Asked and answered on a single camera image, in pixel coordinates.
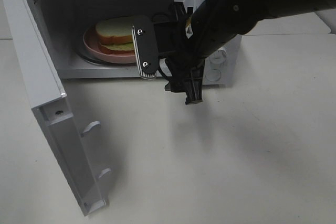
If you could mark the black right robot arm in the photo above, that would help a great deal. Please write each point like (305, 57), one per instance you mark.
(212, 25)

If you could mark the glass microwave turntable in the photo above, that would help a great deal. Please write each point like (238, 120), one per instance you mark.
(89, 60)

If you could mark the round white door button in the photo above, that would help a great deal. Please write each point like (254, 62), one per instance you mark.
(213, 75)

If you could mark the pink round plate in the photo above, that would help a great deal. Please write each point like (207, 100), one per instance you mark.
(91, 44)

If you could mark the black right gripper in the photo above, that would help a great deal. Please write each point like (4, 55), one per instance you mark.
(185, 66)

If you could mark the white microwave door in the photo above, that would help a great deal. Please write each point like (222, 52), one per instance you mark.
(50, 104)

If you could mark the white bread sandwich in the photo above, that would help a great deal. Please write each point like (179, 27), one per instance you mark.
(115, 35)

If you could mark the lower white microwave knob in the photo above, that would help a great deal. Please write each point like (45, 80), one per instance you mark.
(219, 57)

